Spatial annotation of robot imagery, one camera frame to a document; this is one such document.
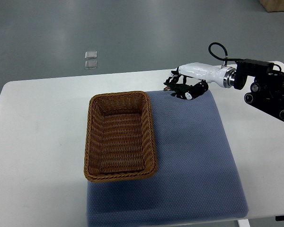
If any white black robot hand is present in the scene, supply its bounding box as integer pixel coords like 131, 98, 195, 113
165, 62, 235, 100

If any dark green toy crocodile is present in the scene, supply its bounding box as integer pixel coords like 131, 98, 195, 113
163, 82, 193, 100

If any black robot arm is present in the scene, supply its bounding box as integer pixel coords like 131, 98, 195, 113
231, 59, 284, 122

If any brown wicker basket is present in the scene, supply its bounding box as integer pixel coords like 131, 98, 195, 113
84, 91, 158, 183

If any wooden box corner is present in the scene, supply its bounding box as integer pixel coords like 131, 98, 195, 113
259, 0, 284, 12

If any blue textured mat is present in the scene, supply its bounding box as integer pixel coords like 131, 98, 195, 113
87, 91, 248, 227

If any lower metal floor plate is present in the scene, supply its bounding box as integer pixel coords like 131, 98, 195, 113
85, 60, 98, 69

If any metal floor plate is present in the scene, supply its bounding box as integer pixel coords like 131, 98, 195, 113
85, 51, 97, 59
85, 60, 98, 69

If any upper metal floor plate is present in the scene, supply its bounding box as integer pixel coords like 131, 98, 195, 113
85, 51, 97, 59

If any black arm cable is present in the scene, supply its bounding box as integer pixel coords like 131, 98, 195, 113
208, 42, 242, 68

